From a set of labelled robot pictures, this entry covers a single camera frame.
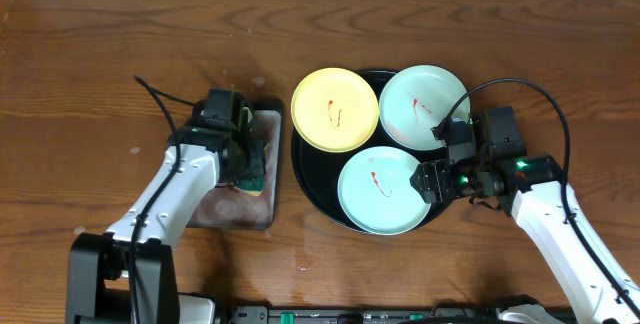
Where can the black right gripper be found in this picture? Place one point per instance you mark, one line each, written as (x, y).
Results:
(433, 176)

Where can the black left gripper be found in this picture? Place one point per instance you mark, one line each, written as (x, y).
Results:
(255, 162)

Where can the light blue plate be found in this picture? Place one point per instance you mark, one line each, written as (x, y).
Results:
(414, 101)
(375, 193)

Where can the green yellow sponge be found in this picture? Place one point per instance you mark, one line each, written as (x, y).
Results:
(251, 186)

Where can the black rectangular soapy tray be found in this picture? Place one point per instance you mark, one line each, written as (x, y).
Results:
(230, 207)

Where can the black round tray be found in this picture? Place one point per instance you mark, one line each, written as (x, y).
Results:
(318, 171)

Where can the yellow plate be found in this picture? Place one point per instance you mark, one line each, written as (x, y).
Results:
(334, 110)

